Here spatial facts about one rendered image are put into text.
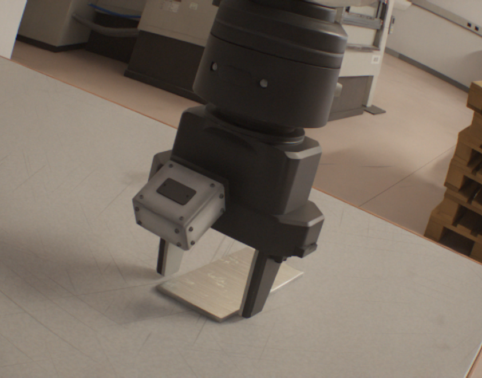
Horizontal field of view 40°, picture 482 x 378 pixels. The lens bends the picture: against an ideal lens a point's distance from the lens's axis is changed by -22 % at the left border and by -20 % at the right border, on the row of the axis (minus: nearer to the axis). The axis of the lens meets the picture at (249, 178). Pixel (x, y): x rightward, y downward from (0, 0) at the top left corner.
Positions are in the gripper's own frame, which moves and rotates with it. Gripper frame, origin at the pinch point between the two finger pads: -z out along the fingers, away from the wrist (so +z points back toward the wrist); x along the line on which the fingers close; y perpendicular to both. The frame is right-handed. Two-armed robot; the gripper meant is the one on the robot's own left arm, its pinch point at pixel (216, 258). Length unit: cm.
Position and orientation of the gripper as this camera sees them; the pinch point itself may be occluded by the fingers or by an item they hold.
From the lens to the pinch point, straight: 54.9
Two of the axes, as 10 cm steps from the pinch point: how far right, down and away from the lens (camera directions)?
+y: -4.8, 1.6, -8.6
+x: -8.4, -3.7, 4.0
